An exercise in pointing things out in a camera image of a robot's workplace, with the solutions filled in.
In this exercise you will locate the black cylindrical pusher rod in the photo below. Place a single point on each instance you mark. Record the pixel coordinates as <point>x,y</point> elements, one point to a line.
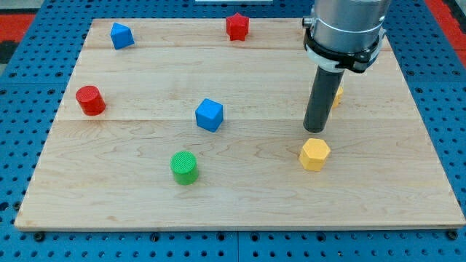
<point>323,93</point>

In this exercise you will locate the red cylinder block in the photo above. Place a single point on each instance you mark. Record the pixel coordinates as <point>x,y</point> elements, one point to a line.
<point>90,100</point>

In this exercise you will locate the red star block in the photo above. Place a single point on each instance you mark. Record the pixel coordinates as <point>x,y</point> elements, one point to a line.
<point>237,27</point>

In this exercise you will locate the black white wrist clamp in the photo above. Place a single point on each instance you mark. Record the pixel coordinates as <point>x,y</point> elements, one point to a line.
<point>335,62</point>

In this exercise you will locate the blue cube block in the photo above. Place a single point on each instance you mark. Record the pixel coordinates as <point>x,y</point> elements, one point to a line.
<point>209,115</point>

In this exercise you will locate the yellow hexagon block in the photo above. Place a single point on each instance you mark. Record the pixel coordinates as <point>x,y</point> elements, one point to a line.
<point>314,154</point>

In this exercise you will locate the green cylinder block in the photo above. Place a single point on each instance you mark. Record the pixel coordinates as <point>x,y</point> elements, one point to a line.
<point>183,166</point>

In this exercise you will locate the yellow block behind rod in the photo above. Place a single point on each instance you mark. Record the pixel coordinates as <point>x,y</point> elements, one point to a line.
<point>338,96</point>

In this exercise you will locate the blue pentagon block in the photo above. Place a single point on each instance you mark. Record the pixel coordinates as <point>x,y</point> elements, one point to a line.
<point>121,36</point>

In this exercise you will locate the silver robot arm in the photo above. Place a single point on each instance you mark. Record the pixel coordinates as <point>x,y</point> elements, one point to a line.
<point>345,26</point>

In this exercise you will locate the wooden board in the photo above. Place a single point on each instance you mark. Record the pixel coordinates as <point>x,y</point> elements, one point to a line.
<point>111,172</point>

